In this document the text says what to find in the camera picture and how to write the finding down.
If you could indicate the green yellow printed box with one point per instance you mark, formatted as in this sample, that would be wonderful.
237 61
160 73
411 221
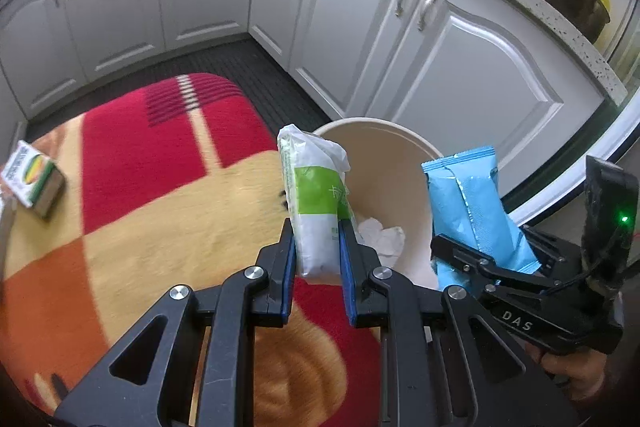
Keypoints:
30 172

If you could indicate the blue snack packet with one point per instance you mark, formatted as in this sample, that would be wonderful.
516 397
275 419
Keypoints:
465 207

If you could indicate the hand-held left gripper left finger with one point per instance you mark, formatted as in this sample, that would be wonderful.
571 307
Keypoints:
286 277

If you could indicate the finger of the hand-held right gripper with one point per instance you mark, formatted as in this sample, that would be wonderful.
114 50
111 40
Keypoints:
460 259
545 252

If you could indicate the white green tissue packet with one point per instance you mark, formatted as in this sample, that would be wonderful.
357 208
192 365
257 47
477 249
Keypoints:
312 187

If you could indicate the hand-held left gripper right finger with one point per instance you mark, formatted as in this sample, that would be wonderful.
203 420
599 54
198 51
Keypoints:
347 277

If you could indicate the person's right hand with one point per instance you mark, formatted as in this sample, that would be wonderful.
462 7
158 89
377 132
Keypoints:
575 372

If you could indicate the white paper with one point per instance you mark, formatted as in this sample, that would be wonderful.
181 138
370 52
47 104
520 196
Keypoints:
382 239

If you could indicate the black ribbed floor mat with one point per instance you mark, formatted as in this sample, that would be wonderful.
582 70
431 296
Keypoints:
225 67

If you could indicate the white kitchen cabinets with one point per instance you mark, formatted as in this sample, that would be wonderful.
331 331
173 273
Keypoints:
350 32

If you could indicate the red orange printed blanket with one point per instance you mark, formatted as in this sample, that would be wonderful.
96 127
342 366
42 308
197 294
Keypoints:
150 217

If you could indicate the beige round bucket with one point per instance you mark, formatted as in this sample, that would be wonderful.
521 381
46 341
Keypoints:
380 157

